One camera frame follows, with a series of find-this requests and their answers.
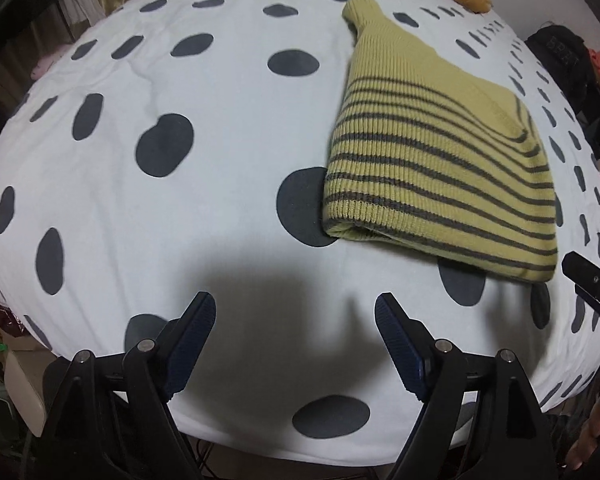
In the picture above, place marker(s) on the person's right hand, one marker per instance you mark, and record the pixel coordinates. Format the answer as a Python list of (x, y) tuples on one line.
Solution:
[(597, 425)]

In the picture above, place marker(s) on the black backpack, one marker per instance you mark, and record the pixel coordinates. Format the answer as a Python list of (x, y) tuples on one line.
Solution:
[(560, 60)]

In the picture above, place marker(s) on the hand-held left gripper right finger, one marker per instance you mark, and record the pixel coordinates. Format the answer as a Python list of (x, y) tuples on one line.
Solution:
[(397, 340)]

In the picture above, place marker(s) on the white polka dot bed sheet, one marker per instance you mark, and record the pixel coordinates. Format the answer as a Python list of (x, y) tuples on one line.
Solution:
[(130, 210)]

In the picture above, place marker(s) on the yellow striped knit sweater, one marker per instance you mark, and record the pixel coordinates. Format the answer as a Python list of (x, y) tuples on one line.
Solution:
[(430, 160)]

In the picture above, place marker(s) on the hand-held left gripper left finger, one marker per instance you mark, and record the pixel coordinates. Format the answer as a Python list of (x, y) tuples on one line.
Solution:
[(195, 340)]

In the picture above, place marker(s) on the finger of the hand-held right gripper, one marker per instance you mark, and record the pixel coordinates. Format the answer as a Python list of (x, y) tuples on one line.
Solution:
[(597, 287)]

